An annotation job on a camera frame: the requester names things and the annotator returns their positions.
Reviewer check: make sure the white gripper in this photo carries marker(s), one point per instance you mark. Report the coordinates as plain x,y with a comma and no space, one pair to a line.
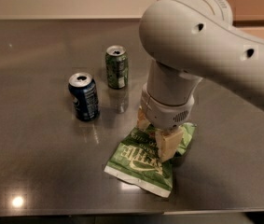
165,113

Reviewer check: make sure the green jalapeno chip bag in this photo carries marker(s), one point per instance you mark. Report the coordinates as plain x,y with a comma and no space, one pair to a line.
136,160

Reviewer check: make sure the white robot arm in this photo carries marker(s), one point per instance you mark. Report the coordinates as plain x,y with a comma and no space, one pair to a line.
190,40

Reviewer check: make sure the green soda can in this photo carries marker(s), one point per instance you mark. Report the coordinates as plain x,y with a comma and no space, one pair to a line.
117,67

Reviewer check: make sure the blue soda can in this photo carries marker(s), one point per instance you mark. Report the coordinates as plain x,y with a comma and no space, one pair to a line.
82,87

